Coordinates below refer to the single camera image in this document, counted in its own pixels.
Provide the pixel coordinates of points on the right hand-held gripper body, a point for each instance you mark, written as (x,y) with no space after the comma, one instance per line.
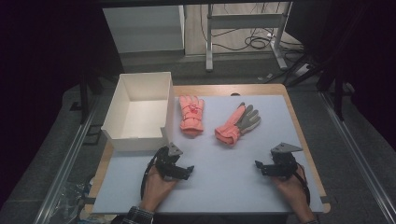
(285,165)

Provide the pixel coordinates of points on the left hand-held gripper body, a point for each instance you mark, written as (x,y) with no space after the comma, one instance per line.
(165,163)

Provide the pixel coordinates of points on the pink glove with grey palm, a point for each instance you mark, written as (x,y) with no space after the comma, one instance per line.
(232,126)

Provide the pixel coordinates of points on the pink glove with cartoon print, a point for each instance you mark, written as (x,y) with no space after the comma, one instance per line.
(191,116)

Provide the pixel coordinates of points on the white box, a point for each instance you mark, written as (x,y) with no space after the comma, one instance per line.
(141,115)

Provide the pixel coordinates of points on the person's left hand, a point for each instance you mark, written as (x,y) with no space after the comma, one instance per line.
(155,189)

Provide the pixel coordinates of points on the person's right hand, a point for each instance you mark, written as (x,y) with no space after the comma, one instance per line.
(295,193)

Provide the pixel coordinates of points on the light blue table mat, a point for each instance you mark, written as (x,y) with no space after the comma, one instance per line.
(224,174)

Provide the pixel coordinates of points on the black stand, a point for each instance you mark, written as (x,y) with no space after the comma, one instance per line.
(337,90)
(84,96)

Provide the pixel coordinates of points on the white power strip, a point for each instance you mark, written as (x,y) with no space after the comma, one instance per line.
(302,70)

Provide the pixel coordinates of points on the clear plastic bag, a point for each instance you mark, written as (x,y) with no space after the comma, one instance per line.
(73,199)

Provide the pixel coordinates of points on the dark curtain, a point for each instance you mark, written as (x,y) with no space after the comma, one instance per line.
(40,77)
(367,62)

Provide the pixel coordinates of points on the white cabinet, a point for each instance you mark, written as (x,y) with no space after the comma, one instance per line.
(143,29)

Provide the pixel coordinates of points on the metal rail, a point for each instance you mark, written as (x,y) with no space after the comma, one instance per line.
(67,161)
(358,155)

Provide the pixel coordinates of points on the grey metal desk frame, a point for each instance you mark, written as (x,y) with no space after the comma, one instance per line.
(246,20)

